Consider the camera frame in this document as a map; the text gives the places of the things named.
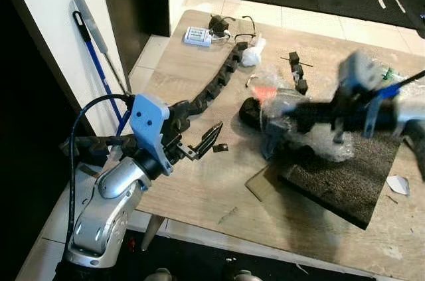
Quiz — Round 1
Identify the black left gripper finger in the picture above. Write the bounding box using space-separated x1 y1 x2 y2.
190 121 225 161
173 100 201 126

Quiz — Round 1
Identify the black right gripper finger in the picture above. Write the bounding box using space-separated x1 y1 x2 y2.
239 97 333 116
240 114 333 132

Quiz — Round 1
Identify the clear plastic bag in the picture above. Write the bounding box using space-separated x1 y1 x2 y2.
249 68 357 163

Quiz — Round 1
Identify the light wooden table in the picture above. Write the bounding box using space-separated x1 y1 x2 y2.
129 9 425 279

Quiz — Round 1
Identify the crumpled clear plastic wrap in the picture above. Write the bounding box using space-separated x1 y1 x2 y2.
371 58 425 88

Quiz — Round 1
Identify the crumpled white tissue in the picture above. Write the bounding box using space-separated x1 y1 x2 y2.
242 36 267 68

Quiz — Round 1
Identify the dark speckled foam board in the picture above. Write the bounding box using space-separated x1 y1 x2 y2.
278 130 403 231

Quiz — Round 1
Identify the brown cardboard piece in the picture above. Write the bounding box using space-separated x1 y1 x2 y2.
245 164 285 203

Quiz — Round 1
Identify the white power adapter box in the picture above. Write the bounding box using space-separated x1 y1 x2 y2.
184 26 214 48

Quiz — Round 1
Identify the white paper scrap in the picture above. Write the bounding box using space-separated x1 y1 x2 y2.
386 174 411 197

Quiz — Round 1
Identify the black plug adapter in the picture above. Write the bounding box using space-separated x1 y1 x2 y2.
209 15 230 37

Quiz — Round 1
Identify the grey robot left foot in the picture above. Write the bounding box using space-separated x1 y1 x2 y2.
142 267 175 281

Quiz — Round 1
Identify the grey robot foot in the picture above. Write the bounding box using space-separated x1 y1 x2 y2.
142 267 175 281
224 268 258 281

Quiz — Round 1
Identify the grey robot right foot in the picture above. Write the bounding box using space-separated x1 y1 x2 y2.
224 268 258 281

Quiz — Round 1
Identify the light blue left wrist camera mount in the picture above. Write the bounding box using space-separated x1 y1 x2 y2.
129 93 172 175

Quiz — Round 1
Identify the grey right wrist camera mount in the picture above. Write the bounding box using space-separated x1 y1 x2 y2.
337 50 387 94

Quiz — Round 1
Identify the black cable drag chain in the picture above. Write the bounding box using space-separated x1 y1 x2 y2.
178 42 250 126

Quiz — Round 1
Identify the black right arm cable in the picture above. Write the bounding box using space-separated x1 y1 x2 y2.
380 70 425 94

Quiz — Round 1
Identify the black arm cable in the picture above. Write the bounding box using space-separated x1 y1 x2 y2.
65 93 135 250
380 70 425 94

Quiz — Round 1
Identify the blue stick with black handle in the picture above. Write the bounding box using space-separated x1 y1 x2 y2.
72 10 128 137

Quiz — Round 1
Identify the thin black cable loop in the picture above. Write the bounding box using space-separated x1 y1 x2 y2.
228 15 258 40

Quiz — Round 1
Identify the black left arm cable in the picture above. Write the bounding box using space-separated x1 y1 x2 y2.
65 93 135 250

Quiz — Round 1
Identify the grey long-handled tool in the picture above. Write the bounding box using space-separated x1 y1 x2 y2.
72 0 131 96

